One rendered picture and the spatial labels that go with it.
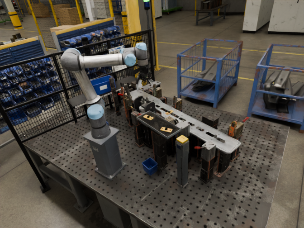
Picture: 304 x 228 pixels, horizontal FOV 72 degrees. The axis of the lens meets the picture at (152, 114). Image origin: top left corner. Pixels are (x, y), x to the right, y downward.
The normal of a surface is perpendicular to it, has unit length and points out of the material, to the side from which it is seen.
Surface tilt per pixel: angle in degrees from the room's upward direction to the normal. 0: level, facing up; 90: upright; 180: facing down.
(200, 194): 0
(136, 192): 0
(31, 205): 0
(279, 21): 90
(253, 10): 90
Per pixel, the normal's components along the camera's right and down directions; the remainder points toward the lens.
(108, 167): 0.15, 0.54
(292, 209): -0.08, -0.84
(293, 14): -0.55, 0.49
